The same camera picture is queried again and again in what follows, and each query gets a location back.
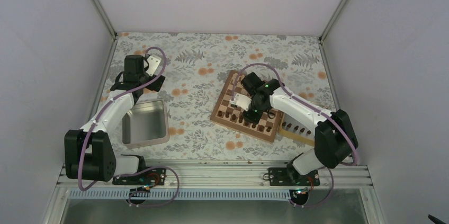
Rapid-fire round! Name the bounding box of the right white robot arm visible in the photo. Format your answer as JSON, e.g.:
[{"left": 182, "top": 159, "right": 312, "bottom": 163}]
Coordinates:
[{"left": 231, "top": 73, "right": 358, "bottom": 185}]

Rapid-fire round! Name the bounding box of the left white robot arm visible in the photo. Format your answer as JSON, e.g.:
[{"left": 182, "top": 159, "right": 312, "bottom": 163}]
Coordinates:
[{"left": 64, "top": 55, "right": 165, "bottom": 184}]

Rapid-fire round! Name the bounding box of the yellow tin with dark pieces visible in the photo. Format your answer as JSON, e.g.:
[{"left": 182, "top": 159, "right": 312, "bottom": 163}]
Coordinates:
[{"left": 278, "top": 113, "right": 315, "bottom": 146}]

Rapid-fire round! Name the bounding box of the wooden chessboard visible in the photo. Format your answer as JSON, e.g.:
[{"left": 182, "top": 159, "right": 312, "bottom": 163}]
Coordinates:
[{"left": 210, "top": 70, "right": 282, "bottom": 144}]

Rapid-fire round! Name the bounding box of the empty silver metal tin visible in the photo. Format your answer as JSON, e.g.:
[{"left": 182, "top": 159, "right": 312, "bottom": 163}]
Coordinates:
[{"left": 122, "top": 99, "right": 170, "bottom": 149}]

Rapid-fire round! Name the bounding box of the floral patterned table mat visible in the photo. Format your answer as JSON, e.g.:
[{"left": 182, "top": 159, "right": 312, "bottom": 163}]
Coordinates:
[{"left": 101, "top": 32, "right": 336, "bottom": 161}]

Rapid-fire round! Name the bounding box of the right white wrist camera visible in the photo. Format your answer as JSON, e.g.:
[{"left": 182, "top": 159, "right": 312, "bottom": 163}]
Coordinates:
[{"left": 230, "top": 93, "right": 252, "bottom": 111}]

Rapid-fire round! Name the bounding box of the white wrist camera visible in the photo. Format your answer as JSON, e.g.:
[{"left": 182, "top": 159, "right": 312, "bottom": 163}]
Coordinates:
[
  {"left": 230, "top": 93, "right": 252, "bottom": 111},
  {"left": 146, "top": 55, "right": 161, "bottom": 76}
]

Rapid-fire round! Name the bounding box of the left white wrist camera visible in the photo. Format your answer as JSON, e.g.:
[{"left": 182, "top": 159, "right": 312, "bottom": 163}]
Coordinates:
[{"left": 146, "top": 55, "right": 161, "bottom": 76}]

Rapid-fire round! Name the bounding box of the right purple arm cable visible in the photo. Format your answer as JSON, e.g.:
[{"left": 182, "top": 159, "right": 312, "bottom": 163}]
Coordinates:
[{"left": 230, "top": 62, "right": 360, "bottom": 209}]

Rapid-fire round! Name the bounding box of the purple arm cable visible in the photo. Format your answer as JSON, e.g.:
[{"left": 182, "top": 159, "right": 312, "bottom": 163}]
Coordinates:
[
  {"left": 230, "top": 62, "right": 360, "bottom": 209},
  {"left": 77, "top": 46, "right": 167, "bottom": 192}
]

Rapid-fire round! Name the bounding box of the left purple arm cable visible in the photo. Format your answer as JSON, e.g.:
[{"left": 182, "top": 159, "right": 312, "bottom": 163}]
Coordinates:
[{"left": 77, "top": 46, "right": 167, "bottom": 192}]

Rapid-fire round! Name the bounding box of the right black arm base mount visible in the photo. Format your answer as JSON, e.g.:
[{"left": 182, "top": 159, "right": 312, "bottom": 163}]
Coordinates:
[{"left": 262, "top": 167, "right": 320, "bottom": 206}]

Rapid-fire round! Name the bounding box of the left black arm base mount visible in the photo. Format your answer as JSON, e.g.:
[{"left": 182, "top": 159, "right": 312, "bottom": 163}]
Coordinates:
[{"left": 112, "top": 168, "right": 166, "bottom": 204}]

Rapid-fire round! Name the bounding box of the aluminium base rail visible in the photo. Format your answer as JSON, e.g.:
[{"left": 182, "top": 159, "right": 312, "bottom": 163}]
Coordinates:
[{"left": 53, "top": 161, "right": 375, "bottom": 201}]

